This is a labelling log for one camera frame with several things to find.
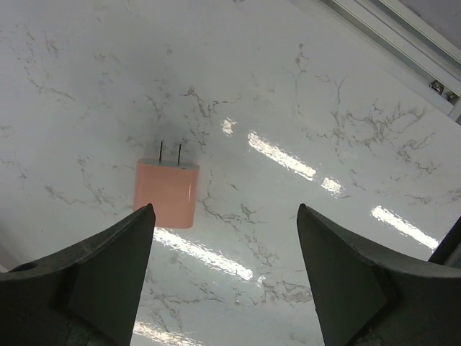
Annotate small salmon charger plug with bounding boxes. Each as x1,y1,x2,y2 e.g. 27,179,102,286
133,142,200,229

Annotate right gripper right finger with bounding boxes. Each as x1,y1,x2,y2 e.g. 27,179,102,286
297,205,460,345

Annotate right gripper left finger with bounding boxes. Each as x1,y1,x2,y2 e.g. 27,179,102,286
1,205,156,345

